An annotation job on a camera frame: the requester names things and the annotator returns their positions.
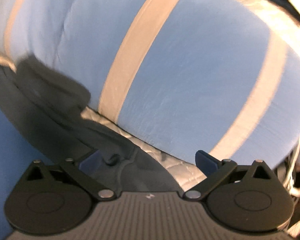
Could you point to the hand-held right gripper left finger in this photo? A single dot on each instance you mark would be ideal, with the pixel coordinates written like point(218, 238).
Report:
point(88, 163)

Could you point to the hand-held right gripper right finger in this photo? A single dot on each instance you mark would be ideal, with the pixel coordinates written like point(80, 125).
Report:
point(205, 161)

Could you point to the blue fleece jacket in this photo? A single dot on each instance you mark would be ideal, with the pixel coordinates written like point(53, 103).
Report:
point(45, 110)

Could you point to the large blue striped pillow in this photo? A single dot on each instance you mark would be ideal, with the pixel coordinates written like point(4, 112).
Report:
point(202, 67)

